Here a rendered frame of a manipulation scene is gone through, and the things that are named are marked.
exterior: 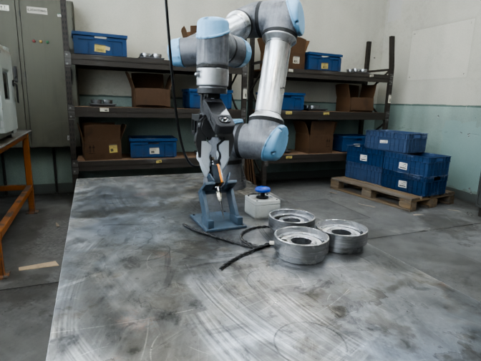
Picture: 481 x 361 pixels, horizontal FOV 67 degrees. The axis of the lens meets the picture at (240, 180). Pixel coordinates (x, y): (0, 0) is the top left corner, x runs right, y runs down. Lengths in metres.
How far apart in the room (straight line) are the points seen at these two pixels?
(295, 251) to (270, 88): 0.66
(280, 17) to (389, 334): 1.00
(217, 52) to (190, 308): 0.56
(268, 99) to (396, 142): 3.47
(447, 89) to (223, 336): 5.04
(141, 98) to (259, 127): 3.04
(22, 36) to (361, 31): 4.36
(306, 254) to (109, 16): 4.27
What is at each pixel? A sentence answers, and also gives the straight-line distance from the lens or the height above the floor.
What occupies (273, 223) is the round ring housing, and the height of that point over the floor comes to 0.83.
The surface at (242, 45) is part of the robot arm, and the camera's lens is 0.97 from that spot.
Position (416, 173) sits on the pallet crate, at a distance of 4.42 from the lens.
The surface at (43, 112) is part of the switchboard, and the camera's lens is 4.41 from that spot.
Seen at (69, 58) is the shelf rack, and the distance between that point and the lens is 4.04.
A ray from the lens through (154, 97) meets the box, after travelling 4.13.
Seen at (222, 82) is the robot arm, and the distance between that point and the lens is 0.87.
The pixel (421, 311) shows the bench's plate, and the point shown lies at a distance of 0.62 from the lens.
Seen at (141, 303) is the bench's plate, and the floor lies 0.80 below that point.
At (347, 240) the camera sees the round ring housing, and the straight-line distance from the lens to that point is 0.75.
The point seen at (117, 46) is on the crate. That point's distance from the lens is 4.18.
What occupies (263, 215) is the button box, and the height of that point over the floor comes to 0.81.
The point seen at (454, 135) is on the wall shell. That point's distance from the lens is 5.24.
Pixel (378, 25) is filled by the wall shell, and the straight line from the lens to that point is 6.24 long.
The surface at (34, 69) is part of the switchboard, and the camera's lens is 4.42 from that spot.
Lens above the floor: 1.09
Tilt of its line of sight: 12 degrees down
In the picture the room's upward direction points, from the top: 2 degrees clockwise
